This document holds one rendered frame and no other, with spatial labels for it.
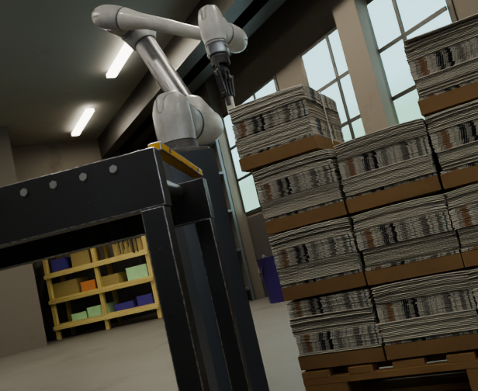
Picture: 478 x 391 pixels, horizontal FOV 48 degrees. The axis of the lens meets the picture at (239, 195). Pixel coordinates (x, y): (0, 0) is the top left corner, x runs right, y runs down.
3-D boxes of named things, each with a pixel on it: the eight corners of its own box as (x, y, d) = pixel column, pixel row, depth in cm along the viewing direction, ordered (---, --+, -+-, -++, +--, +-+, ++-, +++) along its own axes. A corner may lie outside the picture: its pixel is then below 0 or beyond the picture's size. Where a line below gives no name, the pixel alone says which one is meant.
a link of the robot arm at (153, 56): (185, 150, 230) (212, 153, 249) (210, 126, 224) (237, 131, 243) (102, 23, 253) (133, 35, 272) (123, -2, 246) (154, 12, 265)
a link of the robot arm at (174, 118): (150, 148, 216) (139, 96, 219) (177, 151, 232) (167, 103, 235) (182, 136, 208) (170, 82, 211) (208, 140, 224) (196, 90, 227)
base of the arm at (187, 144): (143, 167, 220) (141, 153, 221) (193, 160, 231) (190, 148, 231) (158, 154, 204) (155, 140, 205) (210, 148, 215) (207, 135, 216)
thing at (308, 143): (260, 173, 201) (257, 162, 201) (333, 150, 188) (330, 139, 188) (240, 171, 187) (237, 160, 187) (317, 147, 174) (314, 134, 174)
